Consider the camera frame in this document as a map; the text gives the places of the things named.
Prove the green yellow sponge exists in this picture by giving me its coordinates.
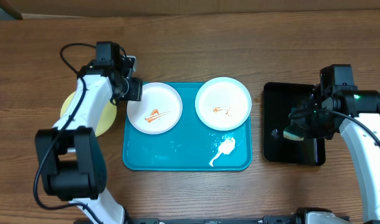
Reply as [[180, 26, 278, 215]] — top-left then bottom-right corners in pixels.
[[283, 124, 304, 141]]

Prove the yellow-green plate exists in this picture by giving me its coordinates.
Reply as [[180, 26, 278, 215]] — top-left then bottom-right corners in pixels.
[[60, 92, 117, 137]]

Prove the white plate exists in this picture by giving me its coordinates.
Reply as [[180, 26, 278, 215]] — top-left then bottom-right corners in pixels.
[[126, 82, 183, 134], [195, 77, 252, 131]]

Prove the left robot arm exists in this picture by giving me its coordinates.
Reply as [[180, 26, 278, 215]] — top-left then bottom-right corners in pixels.
[[32, 41, 143, 223]]

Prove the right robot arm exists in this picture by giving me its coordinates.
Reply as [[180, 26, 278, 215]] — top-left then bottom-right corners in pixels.
[[283, 64, 380, 223]]

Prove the black rectangular tray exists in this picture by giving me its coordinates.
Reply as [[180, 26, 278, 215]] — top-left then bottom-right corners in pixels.
[[263, 82, 326, 166]]

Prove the teal plastic tray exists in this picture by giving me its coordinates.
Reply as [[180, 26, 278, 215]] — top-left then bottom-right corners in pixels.
[[122, 82, 252, 171]]

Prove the white foam blob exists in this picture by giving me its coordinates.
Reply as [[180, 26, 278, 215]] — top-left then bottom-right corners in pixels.
[[209, 135, 235, 167]]

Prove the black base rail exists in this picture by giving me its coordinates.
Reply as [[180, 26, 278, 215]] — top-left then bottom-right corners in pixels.
[[131, 215, 299, 224]]

